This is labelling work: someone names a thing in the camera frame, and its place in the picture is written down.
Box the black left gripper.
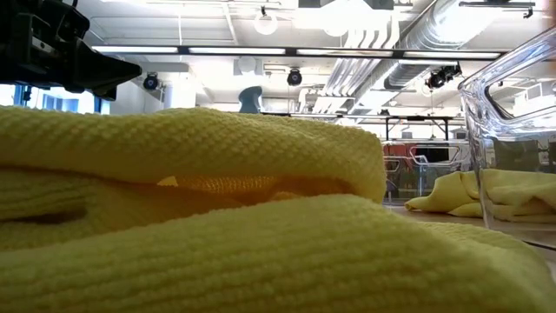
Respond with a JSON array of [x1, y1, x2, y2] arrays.
[[0, 0, 143, 102]]

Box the yellow microfiber towel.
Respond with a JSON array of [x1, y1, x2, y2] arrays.
[[404, 168, 556, 225], [0, 106, 556, 313]]

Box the black ceiling spot lamp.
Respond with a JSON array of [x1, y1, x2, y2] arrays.
[[142, 71, 160, 91], [286, 67, 304, 87], [425, 63, 463, 90]]

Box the Febreze air freshener spray bottle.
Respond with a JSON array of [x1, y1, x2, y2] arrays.
[[237, 85, 264, 115]]

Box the round white ceiling lamp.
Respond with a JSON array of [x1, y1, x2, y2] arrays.
[[254, 10, 279, 36]]

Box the silver ventilation duct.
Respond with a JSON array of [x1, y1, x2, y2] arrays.
[[384, 0, 505, 90]]

